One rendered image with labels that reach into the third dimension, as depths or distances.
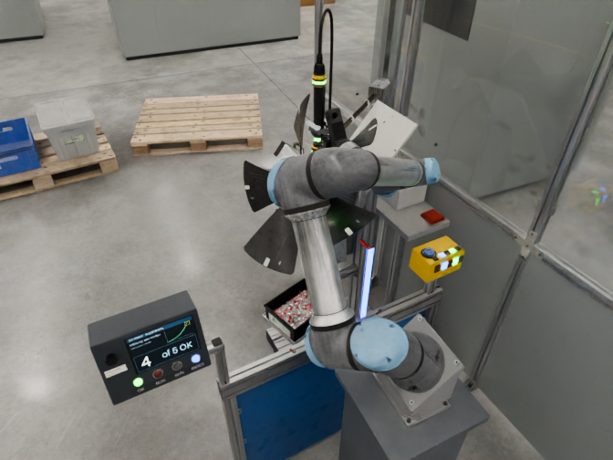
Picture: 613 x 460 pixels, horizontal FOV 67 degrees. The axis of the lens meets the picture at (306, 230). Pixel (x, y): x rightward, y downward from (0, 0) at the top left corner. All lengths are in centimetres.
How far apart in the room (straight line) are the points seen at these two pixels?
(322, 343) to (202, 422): 143
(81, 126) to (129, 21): 293
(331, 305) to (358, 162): 35
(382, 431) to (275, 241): 81
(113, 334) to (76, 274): 221
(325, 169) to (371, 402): 66
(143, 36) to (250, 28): 149
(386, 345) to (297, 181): 41
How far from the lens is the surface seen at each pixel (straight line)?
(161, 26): 703
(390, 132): 189
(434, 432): 133
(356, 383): 137
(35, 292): 341
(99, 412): 267
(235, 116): 479
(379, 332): 107
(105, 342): 122
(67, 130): 430
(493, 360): 243
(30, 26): 859
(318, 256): 109
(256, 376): 158
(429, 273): 165
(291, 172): 106
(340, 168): 101
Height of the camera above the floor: 214
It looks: 39 degrees down
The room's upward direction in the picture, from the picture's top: straight up
